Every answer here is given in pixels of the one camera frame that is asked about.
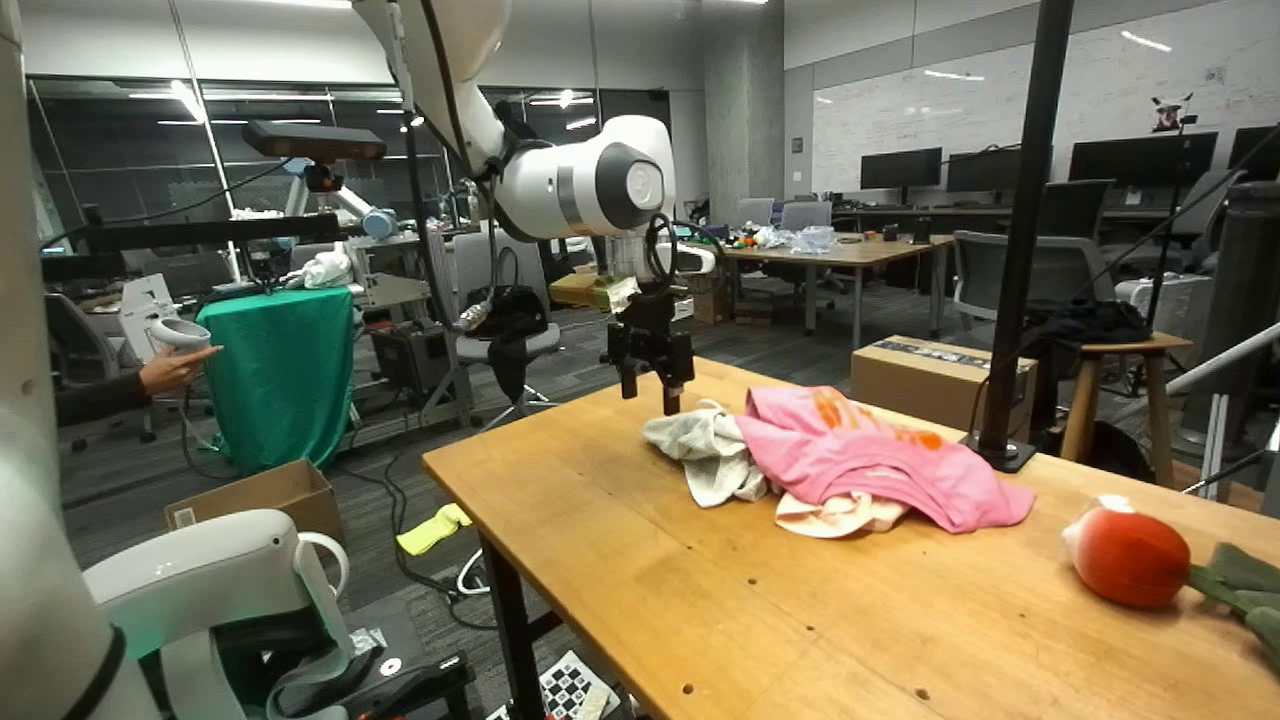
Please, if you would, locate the cardboard box on floor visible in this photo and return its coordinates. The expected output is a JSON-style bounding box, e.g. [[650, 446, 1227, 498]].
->
[[160, 461, 345, 535]]

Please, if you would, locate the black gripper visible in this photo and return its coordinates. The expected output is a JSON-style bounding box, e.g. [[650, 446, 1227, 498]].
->
[[605, 286, 697, 417]]

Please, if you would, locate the green draped cloth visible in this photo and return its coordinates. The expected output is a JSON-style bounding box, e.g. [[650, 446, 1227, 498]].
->
[[202, 289, 356, 474]]

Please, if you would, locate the black vertical pole stand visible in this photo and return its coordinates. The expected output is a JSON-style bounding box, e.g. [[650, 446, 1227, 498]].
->
[[969, 0, 1077, 474]]

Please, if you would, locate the pink cloth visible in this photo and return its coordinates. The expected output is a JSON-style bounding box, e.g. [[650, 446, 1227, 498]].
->
[[735, 387, 1038, 535]]

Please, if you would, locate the cardboard box beside table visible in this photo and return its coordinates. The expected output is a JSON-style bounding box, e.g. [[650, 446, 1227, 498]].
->
[[851, 338, 992, 434]]

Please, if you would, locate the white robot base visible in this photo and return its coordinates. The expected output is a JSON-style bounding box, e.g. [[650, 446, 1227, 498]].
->
[[84, 507, 356, 720]]

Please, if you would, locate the white towel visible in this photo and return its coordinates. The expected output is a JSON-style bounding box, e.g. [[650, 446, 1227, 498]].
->
[[644, 404, 765, 507]]

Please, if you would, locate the white handheld controller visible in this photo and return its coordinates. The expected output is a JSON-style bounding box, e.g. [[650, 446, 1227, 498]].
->
[[148, 315, 214, 352]]

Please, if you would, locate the person hand holding controller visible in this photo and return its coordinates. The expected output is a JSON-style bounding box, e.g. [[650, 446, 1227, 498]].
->
[[141, 346, 218, 402]]

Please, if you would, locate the checkerboard calibration card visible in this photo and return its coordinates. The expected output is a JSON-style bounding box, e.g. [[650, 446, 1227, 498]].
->
[[540, 651, 618, 720]]

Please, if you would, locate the red green plush tomato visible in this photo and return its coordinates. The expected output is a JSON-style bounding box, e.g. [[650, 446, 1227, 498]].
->
[[1059, 498, 1280, 651]]

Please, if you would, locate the wooden stool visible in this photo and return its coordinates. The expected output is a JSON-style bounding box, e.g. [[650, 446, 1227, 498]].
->
[[1055, 332, 1196, 487]]

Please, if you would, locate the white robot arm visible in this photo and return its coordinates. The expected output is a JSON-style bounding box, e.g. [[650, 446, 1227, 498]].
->
[[0, 0, 675, 720]]

